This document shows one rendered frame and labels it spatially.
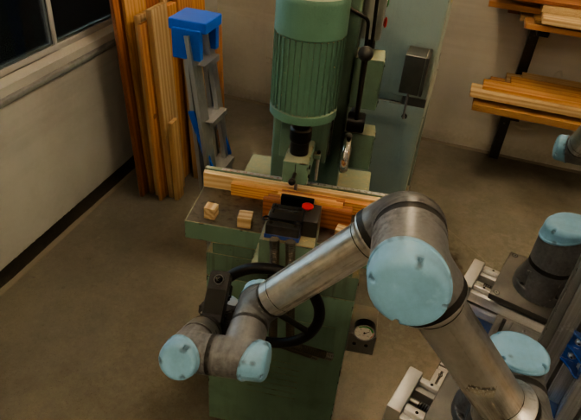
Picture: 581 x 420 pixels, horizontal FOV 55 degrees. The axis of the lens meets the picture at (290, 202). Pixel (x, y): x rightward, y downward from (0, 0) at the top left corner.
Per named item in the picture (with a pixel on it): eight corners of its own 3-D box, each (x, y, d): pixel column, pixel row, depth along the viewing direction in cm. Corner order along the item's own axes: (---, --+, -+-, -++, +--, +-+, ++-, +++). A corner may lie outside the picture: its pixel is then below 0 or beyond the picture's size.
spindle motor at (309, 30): (263, 122, 140) (269, -4, 122) (277, 94, 154) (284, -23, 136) (331, 132, 138) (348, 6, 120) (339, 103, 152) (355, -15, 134)
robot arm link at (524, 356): (526, 371, 117) (548, 327, 109) (537, 428, 106) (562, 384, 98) (468, 359, 118) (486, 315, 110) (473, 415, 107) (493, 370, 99)
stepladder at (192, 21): (198, 262, 273) (160, 20, 208) (218, 233, 293) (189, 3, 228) (228, 268, 268) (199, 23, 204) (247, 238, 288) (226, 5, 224)
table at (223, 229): (172, 258, 148) (170, 241, 145) (206, 195, 173) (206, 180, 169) (399, 299, 142) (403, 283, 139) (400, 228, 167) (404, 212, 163)
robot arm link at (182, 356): (198, 387, 97) (153, 380, 99) (217, 363, 108) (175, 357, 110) (201, 345, 97) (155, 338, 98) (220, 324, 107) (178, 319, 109)
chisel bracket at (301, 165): (281, 187, 154) (283, 161, 149) (290, 161, 166) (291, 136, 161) (307, 191, 153) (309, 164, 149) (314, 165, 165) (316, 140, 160)
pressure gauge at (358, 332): (350, 343, 159) (354, 323, 154) (352, 333, 162) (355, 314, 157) (373, 347, 158) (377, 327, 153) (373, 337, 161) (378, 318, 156)
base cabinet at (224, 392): (207, 416, 204) (203, 276, 162) (245, 305, 250) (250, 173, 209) (327, 442, 199) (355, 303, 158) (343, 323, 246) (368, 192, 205)
